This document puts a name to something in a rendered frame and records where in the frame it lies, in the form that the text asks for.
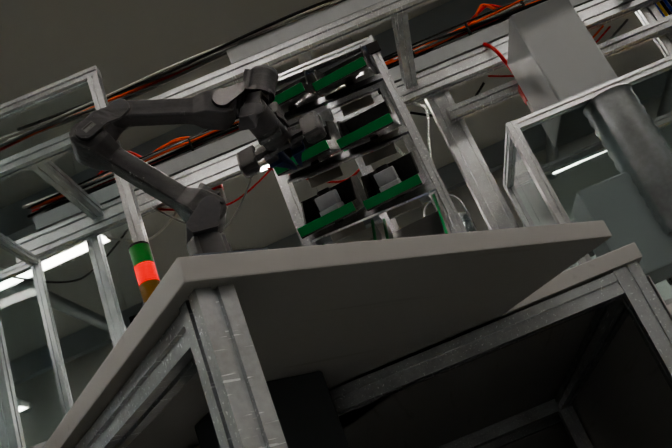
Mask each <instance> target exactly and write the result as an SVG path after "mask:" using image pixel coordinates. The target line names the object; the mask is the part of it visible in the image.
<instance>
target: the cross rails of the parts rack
mask: <svg viewBox="0 0 672 448"><path fill-rule="evenodd" d="M380 81H383V77H382V75H381V73H379V74H377V75H374V76H372V77H369V78H367V79H365V80H362V81H360V82H357V83H355V84H353V85H350V86H348V87H345V88H343V89H341V90H338V91H336V92H333V93H331V94H329V95H326V96H324V97H321V98H319V99H317V100H314V101H312V102H309V103H307V104H305V105H302V106H300V107H297V108H295V109H293V110H290V111H288V112H285V115H284V118H285V119H286V120H288V123H289V127H288V128H290V127H292V126H294V125H297V124H299V121H298V119H300V118H302V117H303V116H305V115H307V114H309V113H311V112H313V111H314V112H317V113H318V115H321V114H323V113H326V112H328V111H330V110H333V109H335V108H338V107H340V106H342V105H345V104H347V103H350V102H352V101H354V100H357V99H359V98H362V97H364V96H366V95H369V94H371V93H374V92H376V91H378V90H379V87H378V85H377V83H378V82H380ZM373 84H374V85H373ZM371 85H372V86H371ZM368 86H369V87H368ZM366 87H367V88H366ZM361 89H362V90H361ZM359 90H360V91H359ZM356 91H357V92H356ZM354 92H355V93H354ZM349 94H350V95H349ZM347 95H348V96H347ZM344 96H345V97H344ZM342 97H343V98H342ZM337 99H338V100H337ZM335 100H336V101H335ZM332 101H333V102H332ZM330 102H331V103H330ZM325 104H328V105H325ZM323 105H325V106H323ZM320 106H321V107H320ZM318 107H319V108H318ZM313 109H314V110H313ZM311 110H312V111H311ZM308 111H309V112H308ZM306 112H307V113H306ZM301 114H302V115H301ZM299 115H300V116H299ZM294 117H295V118H294ZM289 119H290V120H289ZM407 134H409V132H408V129H407V127H406V126H405V127H402V128H400V129H398V130H395V131H393V132H390V133H388V134H386V135H383V136H381V137H378V138H376V139H374V140H371V141H369V142H366V143H364V144H362V145H359V146H357V147H354V148H352V149H350V150H347V151H345V152H342V153H340V154H338V155H335V156H333V157H330V158H328V159H326V160H323V161H321V162H318V163H316V164H314V165H311V166H309V167H306V168H304V169H302V170H299V171H297V172H294V173H292V174H290V175H287V176H285V177H286V180H287V182H288V184H289V183H291V182H292V184H296V183H298V182H300V181H303V180H305V179H308V178H310V177H312V176H315V175H317V174H320V173H322V172H324V171H327V170H329V169H332V168H334V167H336V166H339V165H341V164H344V163H346V162H348V161H351V160H353V159H356V158H358V157H360V156H363V155H365V154H368V153H370V152H372V151H375V150H377V149H380V148H382V147H384V146H387V145H389V144H392V143H394V142H396V141H399V140H401V139H402V136H404V135H407ZM434 191H436V188H435V186H434V184H433V183H432V184H430V185H427V186H425V184H423V185H421V186H419V187H416V188H414V189H412V190H410V191H408V192H406V193H404V194H405V195H403V196H401V197H399V198H394V199H392V200H390V201H388V202H386V203H384V204H382V205H380V206H378V207H376V208H374V209H372V210H370V211H367V210H366V209H363V210H361V211H359V212H356V213H354V214H351V215H349V216H347V217H345V218H343V221H341V222H339V223H336V224H335V223H333V224H331V225H329V226H327V227H325V228H323V229H321V230H319V231H317V232H315V233H313V234H311V235H309V239H310V241H311V243H312V242H314V241H317V240H319V239H322V238H324V237H326V236H329V235H331V234H334V233H336V232H338V231H341V230H343V229H346V228H348V227H350V226H353V225H355V224H358V223H360V222H362V221H365V220H367V219H370V218H372V217H374V216H377V215H379V214H382V213H384V212H386V211H389V210H391V209H394V208H396V207H398V206H401V205H403V204H406V203H408V202H410V201H413V200H415V199H418V198H420V197H422V196H425V195H427V194H430V193H432V192H434Z"/></svg>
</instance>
